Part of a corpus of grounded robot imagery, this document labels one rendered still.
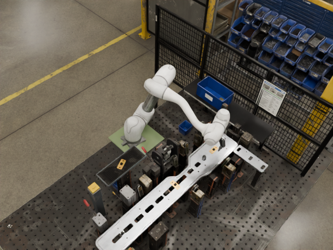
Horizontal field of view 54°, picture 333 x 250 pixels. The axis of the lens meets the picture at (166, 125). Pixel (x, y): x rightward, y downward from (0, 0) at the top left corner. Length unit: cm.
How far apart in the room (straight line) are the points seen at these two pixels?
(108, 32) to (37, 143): 231
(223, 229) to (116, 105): 232
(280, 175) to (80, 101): 270
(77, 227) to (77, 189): 34
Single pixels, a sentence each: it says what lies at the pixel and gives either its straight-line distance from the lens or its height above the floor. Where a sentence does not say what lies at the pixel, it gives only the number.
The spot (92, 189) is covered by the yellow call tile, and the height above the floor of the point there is 116.
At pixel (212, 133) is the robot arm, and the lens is 230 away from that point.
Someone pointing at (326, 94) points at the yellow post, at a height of 159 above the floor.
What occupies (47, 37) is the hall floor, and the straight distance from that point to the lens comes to 569.
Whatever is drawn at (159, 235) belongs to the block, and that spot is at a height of 103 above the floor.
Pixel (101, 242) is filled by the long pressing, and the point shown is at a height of 100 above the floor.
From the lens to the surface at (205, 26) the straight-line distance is 439.
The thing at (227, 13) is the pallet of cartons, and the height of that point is 44.
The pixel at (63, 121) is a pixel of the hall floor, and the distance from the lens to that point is 434.
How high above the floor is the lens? 324
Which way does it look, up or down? 51 degrees down
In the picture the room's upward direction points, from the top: 3 degrees clockwise
